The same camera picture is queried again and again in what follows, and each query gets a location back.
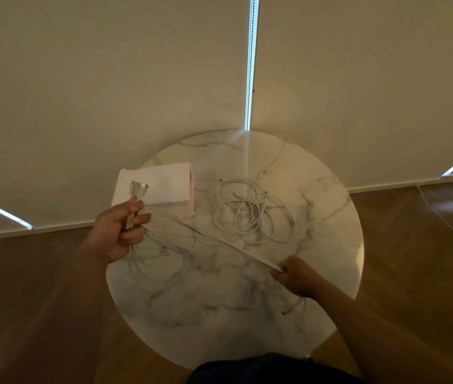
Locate person's right hand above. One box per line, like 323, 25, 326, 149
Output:
269, 255, 331, 300

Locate person's left hand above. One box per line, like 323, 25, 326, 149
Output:
82, 197, 152, 265

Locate white pink box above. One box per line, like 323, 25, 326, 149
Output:
110, 162, 195, 219

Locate tangle of white cables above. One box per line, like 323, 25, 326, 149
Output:
214, 139, 297, 245

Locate person's left forearm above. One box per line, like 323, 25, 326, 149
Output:
0, 243, 109, 384

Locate person's right forearm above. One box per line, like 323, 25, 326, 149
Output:
314, 283, 453, 384

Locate round marble table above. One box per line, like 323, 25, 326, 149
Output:
105, 130, 365, 371

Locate black shorts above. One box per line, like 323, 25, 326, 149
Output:
186, 353, 363, 384

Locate thin white floor cord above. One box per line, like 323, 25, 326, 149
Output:
416, 183, 453, 270

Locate blind bead pull chain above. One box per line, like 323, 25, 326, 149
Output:
244, 0, 261, 132

